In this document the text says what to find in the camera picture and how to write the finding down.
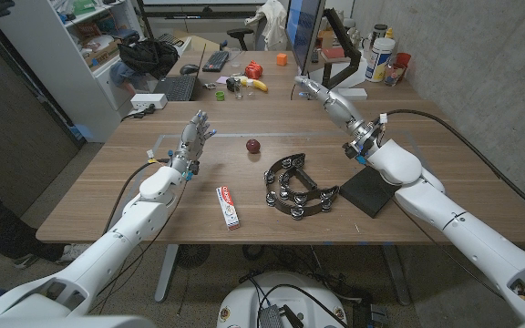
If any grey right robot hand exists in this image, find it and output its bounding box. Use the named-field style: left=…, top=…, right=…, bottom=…
left=293, top=75, right=365, bottom=137

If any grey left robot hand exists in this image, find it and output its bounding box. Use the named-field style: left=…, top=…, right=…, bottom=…
left=170, top=109, right=218, bottom=163

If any toothpaste box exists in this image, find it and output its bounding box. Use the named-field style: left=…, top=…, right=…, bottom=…
left=215, top=185, right=242, bottom=231

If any black tambourine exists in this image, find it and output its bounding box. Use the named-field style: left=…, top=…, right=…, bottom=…
left=263, top=153, right=340, bottom=221

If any white box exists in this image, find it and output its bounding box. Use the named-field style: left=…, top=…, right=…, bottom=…
left=335, top=87, right=369, bottom=102

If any black keyboard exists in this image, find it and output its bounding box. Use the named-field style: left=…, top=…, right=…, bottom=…
left=201, top=49, right=231, bottom=74
left=152, top=43, right=208, bottom=103

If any white power strip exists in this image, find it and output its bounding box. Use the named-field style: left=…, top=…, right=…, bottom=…
left=129, top=93, right=170, bottom=112

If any red book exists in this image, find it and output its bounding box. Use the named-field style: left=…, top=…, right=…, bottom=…
left=321, top=46, right=346, bottom=61

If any white canister blue label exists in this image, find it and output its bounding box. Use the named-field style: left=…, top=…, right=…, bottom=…
left=365, top=36, right=396, bottom=84

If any yellow banana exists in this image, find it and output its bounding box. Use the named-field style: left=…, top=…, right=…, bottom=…
left=242, top=77, right=269, bottom=94

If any computer monitor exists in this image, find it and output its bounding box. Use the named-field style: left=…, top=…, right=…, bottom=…
left=284, top=0, right=328, bottom=77

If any red crumpled toy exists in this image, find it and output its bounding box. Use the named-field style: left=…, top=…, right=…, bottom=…
left=244, top=60, right=264, bottom=81

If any black backpack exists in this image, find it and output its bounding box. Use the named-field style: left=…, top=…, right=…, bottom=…
left=117, top=38, right=180, bottom=81

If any white hanging jacket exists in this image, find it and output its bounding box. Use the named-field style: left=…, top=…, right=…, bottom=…
left=244, top=0, right=289, bottom=52

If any black office stool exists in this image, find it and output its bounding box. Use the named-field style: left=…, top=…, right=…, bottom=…
left=226, top=27, right=255, bottom=52

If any whiteboard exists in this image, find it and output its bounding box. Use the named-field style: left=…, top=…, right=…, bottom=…
left=137, top=0, right=286, bottom=22

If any grey table leg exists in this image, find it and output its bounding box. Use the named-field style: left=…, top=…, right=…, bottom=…
left=153, top=244, right=180, bottom=304
left=380, top=245, right=412, bottom=307

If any white shelf unit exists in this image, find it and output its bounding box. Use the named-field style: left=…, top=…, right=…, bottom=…
left=0, top=0, right=148, bottom=143

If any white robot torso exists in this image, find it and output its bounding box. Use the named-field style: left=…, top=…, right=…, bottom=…
left=216, top=272, right=348, bottom=328

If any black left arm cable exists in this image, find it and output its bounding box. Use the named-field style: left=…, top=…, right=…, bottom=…
left=102, top=157, right=173, bottom=236

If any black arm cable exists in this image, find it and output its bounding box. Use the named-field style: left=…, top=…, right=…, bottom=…
left=102, top=157, right=173, bottom=236
left=383, top=108, right=525, bottom=225

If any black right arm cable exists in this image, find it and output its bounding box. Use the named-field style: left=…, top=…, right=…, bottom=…
left=383, top=108, right=525, bottom=225

